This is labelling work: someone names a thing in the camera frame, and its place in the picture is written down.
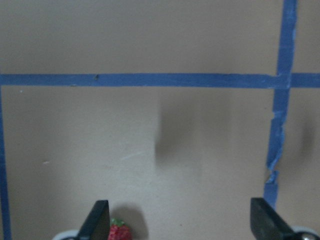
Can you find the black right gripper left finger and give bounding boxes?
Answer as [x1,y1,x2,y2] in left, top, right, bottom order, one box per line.
[75,200,110,240]

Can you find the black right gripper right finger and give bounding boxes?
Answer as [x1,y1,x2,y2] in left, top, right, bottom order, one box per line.
[250,197,296,240]

